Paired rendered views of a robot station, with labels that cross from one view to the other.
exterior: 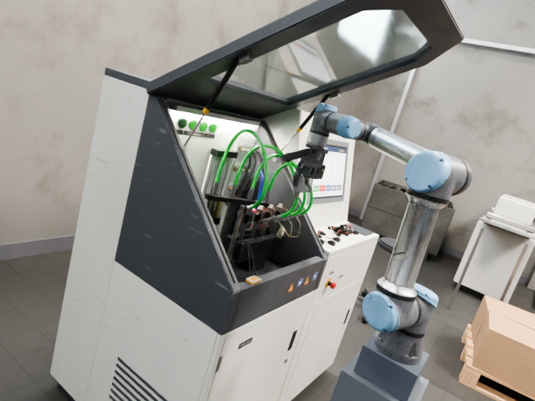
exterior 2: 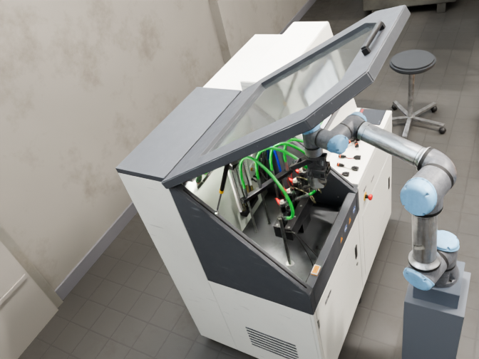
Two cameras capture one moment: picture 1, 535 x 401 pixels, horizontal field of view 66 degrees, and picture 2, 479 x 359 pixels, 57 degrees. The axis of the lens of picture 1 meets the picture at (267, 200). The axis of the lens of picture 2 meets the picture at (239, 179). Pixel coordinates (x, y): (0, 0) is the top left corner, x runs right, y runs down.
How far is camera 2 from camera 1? 1.04 m
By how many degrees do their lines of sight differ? 27
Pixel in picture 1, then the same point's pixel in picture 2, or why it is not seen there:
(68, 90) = (54, 111)
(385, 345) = not seen: hidden behind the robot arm
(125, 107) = (152, 194)
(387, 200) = not seen: outside the picture
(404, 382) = (450, 299)
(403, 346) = (443, 278)
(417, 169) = (410, 200)
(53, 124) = (63, 144)
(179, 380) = (296, 335)
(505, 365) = not seen: outside the picture
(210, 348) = (309, 321)
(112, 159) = (165, 225)
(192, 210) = (250, 253)
